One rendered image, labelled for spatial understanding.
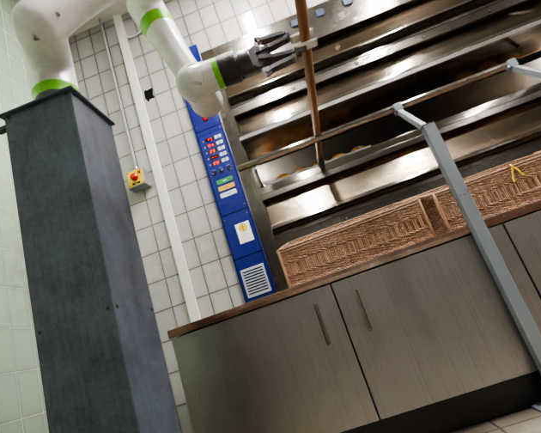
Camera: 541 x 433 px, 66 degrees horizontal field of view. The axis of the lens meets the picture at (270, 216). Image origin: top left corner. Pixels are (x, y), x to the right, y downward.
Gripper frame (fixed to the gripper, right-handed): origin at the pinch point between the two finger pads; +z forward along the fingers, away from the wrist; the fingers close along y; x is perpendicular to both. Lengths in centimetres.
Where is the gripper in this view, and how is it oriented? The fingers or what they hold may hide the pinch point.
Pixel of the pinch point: (304, 40)
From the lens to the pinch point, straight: 132.3
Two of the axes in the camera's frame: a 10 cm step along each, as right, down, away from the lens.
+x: -1.6, -2.5, -9.5
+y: 3.0, 9.1, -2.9
